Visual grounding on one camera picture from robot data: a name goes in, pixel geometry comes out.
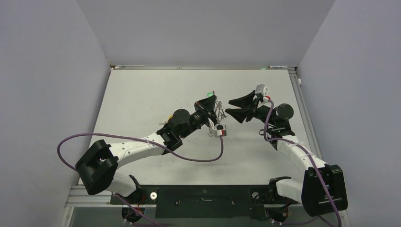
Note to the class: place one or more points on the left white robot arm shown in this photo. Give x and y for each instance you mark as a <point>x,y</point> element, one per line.
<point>98,166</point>

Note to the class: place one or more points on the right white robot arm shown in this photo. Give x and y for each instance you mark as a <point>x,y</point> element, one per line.
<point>322,189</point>

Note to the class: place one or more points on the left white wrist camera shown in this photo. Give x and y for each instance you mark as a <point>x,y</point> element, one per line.
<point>218,131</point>

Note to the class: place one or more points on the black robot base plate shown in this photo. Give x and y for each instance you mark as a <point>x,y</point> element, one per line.
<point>219,210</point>

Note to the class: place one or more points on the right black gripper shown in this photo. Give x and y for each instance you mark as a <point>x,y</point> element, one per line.
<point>248,104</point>

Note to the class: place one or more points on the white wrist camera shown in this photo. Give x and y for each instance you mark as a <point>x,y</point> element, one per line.
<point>218,131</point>
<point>261,91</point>

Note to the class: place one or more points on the aluminium right rail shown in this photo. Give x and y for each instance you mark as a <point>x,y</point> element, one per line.
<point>310,133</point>

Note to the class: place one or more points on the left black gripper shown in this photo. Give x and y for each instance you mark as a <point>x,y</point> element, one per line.
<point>207,106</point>

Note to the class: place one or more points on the aluminium rail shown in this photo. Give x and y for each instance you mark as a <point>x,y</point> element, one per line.
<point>153,195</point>
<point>310,133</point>

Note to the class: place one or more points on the aluminium front rail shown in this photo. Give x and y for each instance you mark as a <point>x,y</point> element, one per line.
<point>153,195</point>

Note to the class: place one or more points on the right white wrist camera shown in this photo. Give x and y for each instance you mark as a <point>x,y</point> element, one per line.
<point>261,91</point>

